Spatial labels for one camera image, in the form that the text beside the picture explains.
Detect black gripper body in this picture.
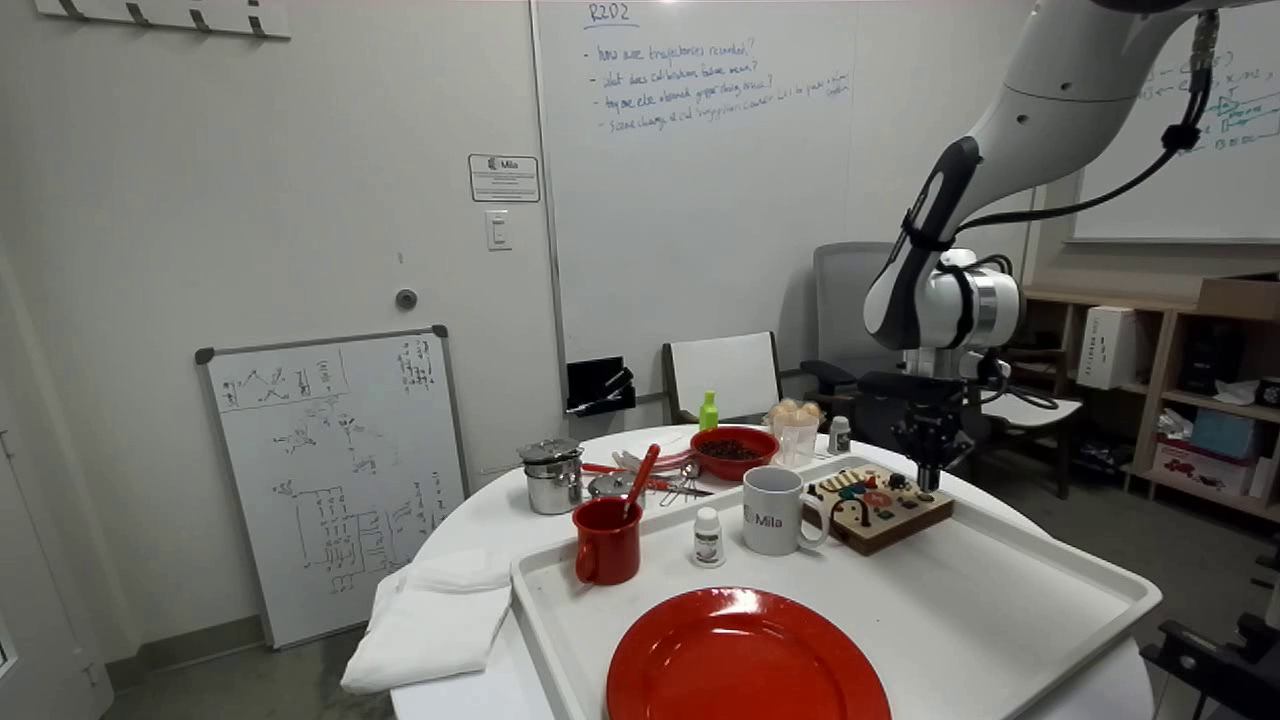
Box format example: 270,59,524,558
893,371,984,462

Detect wooden button switch board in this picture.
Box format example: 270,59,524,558
798,456,958,558

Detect large white plastic tray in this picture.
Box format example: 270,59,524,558
509,449,1166,720

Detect cluster of beige eggs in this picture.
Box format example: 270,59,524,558
769,395,826,469

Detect grey armchair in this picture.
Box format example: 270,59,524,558
795,234,935,417

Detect white mug with logo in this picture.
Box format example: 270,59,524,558
740,462,833,558

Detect white box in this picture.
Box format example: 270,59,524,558
1072,298,1138,390

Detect red bowl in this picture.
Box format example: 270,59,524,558
687,424,783,484

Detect small white bottle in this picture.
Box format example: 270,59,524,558
687,504,722,568

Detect wooden storage shelf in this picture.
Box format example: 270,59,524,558
1015,271,1280,522

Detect red round plate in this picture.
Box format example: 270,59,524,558
605,583,897,720

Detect pink storage box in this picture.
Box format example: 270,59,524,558
1153,434,1264,504

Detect red spoon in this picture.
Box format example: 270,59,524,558
621,441,664,514

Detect red mug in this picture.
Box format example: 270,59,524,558
567,490,648,587

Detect black floor rack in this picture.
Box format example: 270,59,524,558
559,351,639,421

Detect shiny steel pot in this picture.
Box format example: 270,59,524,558
515,434,587,521

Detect white folded cloth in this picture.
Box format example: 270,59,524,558
335,547,515,697

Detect small leaning whiteboard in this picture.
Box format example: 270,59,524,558
193,319,470,651

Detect red-handled metal utensil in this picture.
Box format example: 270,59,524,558
579,456,714,500

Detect large wall whiteboard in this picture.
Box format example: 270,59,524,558
529,0,1044,402
1072,0,1280,252

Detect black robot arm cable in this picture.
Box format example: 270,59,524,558
950,2,1223,234

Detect white light switch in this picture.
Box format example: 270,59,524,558
478,203,515,256

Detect white wall sign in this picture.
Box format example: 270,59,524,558
464,148,543,209

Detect wall coat hook rail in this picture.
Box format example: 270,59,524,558
30,0,297,43

